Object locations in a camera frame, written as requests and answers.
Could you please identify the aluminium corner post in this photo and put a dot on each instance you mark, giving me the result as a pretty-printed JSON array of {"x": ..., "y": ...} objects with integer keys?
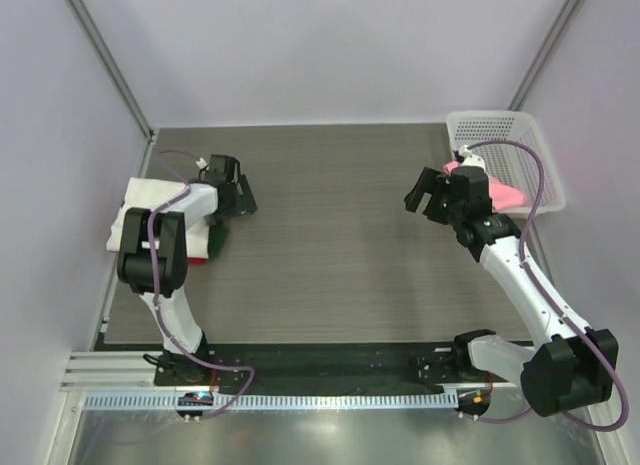
[
  {"x": 90, "y": 29},
  {"x": 552, "y": 40}
]

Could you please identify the white perforated plastic basket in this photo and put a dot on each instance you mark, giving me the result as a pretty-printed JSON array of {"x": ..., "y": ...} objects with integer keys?
[{"x": 512, "y": 166}]

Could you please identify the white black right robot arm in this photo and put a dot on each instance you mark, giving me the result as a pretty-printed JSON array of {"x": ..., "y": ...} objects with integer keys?
[{"x": 570, "y": 364}]

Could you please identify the left aluminium corner post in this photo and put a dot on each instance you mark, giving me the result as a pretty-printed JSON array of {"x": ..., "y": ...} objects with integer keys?
[{"x": 90, "y": 29}]

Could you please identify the aluminium frame rail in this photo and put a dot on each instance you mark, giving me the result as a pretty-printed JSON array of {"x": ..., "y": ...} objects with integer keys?
[{"x": 111, "y": 370}]

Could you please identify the folded magenta t shirt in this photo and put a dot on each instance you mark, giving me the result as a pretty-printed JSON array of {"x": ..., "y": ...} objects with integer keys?
[{"x": 197, "y": 261}]

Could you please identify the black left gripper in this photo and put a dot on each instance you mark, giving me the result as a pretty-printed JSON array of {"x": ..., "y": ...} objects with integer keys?
[{"x": 246, "y": 203}]

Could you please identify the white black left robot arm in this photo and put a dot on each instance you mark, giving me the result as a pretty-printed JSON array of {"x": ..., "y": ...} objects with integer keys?
[{"x": 152, "y": 259}]

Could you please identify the pink t shirt in basket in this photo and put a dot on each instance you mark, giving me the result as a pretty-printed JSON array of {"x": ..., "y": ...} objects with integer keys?
[{"x": 503, "y": 196}]

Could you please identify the right aluminium corner post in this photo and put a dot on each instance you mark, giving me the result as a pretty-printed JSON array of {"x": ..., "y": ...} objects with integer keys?
[{"x": 552, "y": 40}]

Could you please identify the white slotted cable duct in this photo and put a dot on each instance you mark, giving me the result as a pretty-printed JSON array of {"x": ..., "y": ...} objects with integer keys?
[{"x": 196, "y": 401}]

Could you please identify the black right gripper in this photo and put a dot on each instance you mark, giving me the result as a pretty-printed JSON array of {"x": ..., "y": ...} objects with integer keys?
[{"x": 425, "y": 183}]

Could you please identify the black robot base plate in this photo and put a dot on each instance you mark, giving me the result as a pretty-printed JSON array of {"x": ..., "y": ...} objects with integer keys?
[{"x": 320, "y": 369}]

